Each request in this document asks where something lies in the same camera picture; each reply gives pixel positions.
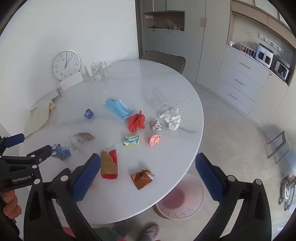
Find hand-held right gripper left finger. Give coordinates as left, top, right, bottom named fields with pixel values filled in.
left=23, top=153, right=102, bottom=241

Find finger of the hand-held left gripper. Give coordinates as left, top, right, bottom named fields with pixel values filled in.
left=0, top=145, right=53, bottom=172
left=0, top=133, right=25, bottom=154

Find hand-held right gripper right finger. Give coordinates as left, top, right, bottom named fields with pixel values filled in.
left=195, top=152, right=272, bottom=241

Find blue and orange wrapper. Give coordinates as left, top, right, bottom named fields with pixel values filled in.
left=51, top=144, right=71, bottom=161

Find pink plastic bin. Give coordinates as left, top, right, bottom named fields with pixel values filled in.
left=153, top=173, right=206, bottom=219

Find red paper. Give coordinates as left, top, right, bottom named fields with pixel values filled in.
left=128, top=111, right=146, bottom=132

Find person's left hand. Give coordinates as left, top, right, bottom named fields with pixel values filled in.
left=2, top=190, right=23, bottom=224

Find red and brown snack packet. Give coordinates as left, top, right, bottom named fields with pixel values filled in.
left=100, top=149, right=118, bottom=179

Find cream cloth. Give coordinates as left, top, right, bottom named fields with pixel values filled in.
left=24, top=102, right=51, bottom=137

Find clear bag with brown scraps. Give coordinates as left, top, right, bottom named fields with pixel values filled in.
left=68, top=133, right=96, bottom=151

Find brown foil wrapper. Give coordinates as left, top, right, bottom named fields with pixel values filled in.
left=130, top=167, right=154, bottom=190

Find yellow and blue crumpled wrapper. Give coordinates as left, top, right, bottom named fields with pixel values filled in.
left=122, top=135, right=141, bottom=147

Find person's leg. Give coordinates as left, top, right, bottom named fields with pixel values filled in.
left=92, top=226, right=128, bottom=241

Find pink crumpled paper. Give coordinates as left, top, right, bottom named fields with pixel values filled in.
left=149, top=134, right=162, bottom=148

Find white crumpled tissue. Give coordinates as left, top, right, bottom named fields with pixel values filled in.
left=159, top=108, right=181, bottom=130

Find grey crumpled paper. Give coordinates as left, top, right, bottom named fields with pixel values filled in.
left=151, top=120, right=163, bottom=132

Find blue face mask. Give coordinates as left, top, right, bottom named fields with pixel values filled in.
left=103, top=98, right=134, bottom=123

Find white card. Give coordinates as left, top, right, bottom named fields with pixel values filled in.
left=60, top=73, right=84, bottom=91

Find person's slipper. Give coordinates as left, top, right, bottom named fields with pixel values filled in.
left=136, top=224, right=160, bottom=241

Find grey round floor device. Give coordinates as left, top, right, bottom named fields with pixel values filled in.
left=278, top=175, right=296, bottom=211

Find clear plastic bottle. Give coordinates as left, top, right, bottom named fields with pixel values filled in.
left=145, top=88, right=169, bottom=111

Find large clear glass cup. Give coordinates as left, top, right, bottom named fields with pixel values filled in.
left=90, top=61, right=103, bottom=81

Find grey drawer cabinet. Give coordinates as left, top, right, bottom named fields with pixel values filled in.
left=214, top=45, right=289, bottom=121

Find grey upholstered chair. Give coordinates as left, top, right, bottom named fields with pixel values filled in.
left=140, top=50, right=186, bottom=75

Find silver countertop appliance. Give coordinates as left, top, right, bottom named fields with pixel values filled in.
left=274, top=59, right=290, bottom=80

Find tall grey cabinet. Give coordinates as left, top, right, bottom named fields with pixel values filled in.
left=136, top=0, right=232, bottom=91

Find white countertop appliance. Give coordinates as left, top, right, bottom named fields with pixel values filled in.
left=255, top=43, right=275, bottom=68

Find wooden upper cabinets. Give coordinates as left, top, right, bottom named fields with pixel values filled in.
left=231, top=0, right=296, bottom=48

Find metal stool frame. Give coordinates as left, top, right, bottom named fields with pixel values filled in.
left=264, top=131, right=290, bottom=165

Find round white wall clock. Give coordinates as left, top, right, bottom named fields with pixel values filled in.
left=51, top=50, right=81, bottom=81

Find wire rack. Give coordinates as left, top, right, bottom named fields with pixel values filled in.
left=239, top=43, right=257, bottom=57

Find white wall power strip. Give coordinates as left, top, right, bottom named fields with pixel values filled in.
left=258, top=34, right=285, bottom=55

